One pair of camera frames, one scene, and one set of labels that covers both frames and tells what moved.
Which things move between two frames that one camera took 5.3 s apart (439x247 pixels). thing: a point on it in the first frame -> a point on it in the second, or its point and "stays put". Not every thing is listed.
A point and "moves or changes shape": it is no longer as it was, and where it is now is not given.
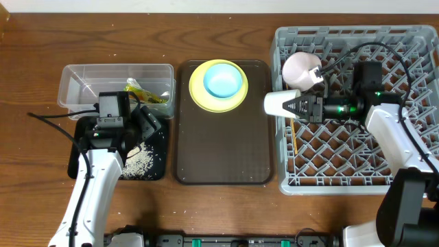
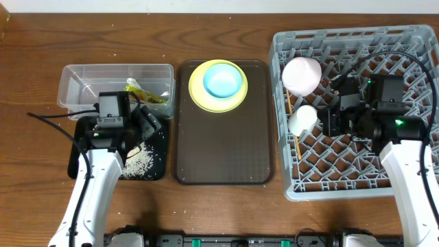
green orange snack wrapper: (145, 96) stays put
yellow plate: (205, 100) stays put
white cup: (273, 102) -> (303, 119)
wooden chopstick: (295, 143) moves or changes shape
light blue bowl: (222, 80) stays put
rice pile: (138, 159) stays put
